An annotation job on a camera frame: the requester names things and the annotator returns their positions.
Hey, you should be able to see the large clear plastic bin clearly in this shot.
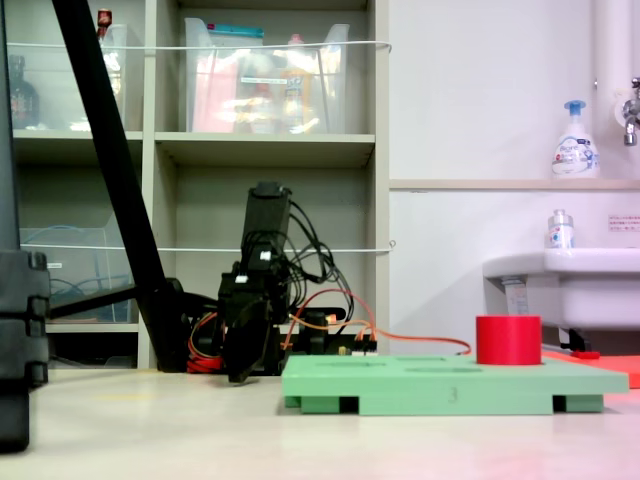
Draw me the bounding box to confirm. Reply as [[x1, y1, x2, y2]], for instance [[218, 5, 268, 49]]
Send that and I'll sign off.
[[183, 17, 351, 135]]

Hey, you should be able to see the bottle with red cap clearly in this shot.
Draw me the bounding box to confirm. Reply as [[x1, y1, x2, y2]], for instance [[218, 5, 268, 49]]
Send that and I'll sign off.
[[95, 8, 124, 101]]

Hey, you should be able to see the clear bin with blue cables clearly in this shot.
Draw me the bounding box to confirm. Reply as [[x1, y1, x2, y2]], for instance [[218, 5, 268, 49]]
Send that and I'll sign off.
[[19, 214, 140, 324]]

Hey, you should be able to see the black arm wire bundle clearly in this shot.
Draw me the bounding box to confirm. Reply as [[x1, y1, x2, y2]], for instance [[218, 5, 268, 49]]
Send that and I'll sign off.
[[287, 198, 351, 321]]

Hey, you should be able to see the white cord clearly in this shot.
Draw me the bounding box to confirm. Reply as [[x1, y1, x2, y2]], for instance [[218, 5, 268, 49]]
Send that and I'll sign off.
[[19, 240, 398, 256], [6, 40, 393, 53]]

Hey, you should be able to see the clear bin with bottles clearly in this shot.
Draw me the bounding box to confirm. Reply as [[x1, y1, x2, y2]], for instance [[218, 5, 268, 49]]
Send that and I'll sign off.
[[6, 23, 132, 133]]

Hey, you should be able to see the metal faucet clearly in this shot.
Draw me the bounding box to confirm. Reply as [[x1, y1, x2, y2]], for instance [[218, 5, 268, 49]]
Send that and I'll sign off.
[[613, 77, 640, 148]]

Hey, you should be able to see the green shape-hole board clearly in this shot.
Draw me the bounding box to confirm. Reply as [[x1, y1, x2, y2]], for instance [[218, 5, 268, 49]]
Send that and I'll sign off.
[[280, 353, 630, 417]]

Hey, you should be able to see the notched black stack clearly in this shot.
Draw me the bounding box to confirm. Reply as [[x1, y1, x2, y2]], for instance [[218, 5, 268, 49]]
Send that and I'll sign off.
[[0, 249, 52, 454]]

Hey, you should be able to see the dark round bottle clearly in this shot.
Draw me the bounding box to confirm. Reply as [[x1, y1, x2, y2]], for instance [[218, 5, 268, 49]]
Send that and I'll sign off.
[[7, 54, 41, 130]]

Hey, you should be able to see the white sink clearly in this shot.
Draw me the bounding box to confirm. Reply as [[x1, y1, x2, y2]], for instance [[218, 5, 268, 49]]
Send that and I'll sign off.
[[481, 247, 640, 352]]

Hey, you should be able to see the wall label with red text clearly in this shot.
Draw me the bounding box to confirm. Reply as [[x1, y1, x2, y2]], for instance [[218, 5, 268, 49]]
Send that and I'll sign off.
[[607, 213, 640, 234]]

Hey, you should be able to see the red cylinder block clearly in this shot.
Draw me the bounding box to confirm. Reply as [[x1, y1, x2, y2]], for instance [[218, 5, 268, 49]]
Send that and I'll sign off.
[[474, 314, 544, 366]]

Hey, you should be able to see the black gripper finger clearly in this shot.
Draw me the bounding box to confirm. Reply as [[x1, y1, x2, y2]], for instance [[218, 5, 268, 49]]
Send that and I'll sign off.
[[222, 299, 257, 385], [247, 297, 276, 375]]

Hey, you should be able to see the beige shelf unit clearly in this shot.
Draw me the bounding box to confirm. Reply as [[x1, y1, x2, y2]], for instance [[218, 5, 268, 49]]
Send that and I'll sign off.
[[0, 0, 391, 372]]

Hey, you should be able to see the small clear sanitizer bottle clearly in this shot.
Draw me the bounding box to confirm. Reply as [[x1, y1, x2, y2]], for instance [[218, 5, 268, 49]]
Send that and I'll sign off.
[[546, 208, 576, 250]]

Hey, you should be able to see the black tripod leg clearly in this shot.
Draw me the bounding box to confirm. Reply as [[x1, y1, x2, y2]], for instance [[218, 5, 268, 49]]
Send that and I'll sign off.
[[51, 0, 189, 374]]

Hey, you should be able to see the white blue soap pump bottle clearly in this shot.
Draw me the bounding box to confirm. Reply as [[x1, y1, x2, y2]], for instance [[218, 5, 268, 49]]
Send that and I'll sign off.
[[551, 99, 602, 180]]

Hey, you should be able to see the thin orange wire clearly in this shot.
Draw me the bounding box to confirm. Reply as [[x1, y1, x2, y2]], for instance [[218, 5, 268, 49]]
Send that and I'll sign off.
[[281, 288, 473, 357]]

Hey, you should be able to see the orange bottle with pink cap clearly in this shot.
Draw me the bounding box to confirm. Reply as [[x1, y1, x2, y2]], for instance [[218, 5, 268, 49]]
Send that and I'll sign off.
[[281, 33, 315, 134]]

